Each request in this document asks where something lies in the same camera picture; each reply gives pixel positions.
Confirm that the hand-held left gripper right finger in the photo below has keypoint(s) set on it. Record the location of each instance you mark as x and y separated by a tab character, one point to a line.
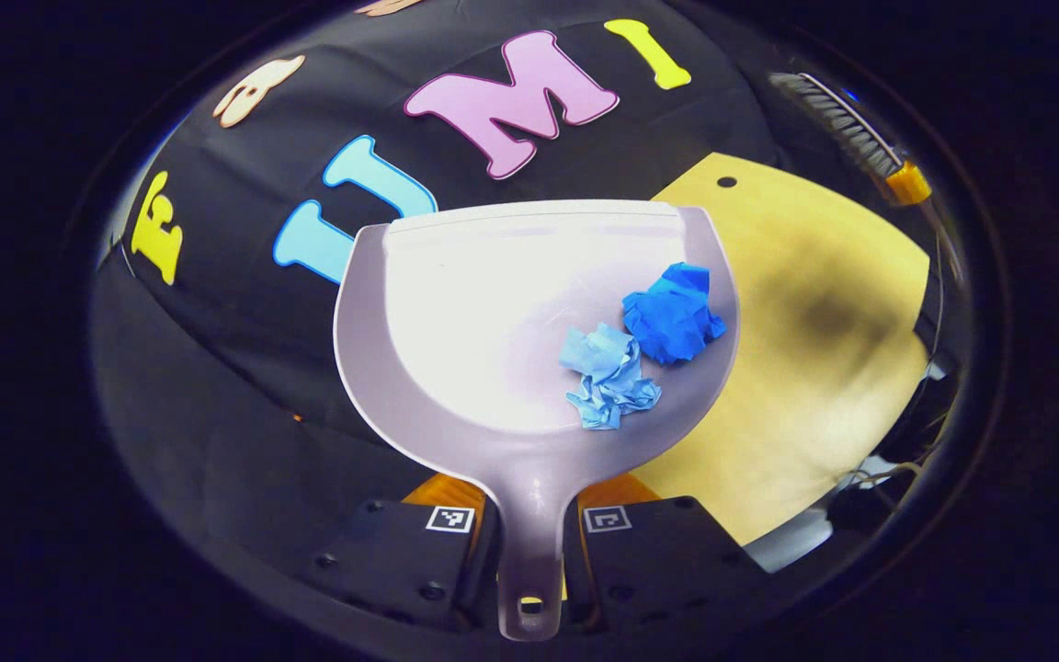
658	561

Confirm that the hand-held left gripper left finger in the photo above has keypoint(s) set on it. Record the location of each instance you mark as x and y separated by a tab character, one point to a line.
392	561

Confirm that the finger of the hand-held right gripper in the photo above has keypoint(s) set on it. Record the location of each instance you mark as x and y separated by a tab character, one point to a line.
908	182

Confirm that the pale purple small broom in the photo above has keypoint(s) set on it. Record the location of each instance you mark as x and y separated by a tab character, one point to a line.
837	119

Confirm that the light blue paper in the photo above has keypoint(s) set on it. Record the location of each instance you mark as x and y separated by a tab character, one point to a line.
608	377

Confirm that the dark blue paper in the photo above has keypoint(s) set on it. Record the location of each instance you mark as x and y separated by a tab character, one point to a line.
672	317

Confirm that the pale purple dustpan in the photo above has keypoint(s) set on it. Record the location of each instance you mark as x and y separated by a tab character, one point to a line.
474	322

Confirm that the wooden desktop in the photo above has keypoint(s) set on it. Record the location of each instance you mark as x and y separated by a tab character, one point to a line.
814	386

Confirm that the black backdrop cloth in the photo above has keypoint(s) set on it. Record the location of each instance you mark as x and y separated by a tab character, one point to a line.
244	368

